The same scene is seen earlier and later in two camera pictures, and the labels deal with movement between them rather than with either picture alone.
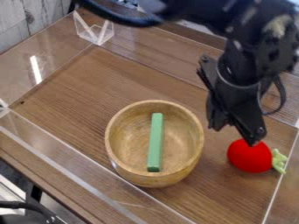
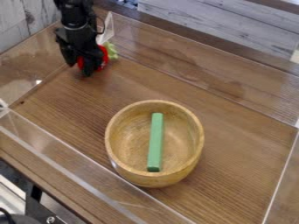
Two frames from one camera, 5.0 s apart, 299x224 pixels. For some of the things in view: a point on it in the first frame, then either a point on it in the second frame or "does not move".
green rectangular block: [156, 142] does not move
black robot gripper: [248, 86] -> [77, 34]
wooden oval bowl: [154, 141] does not move
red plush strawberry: [256, 159] -> [101, 66]
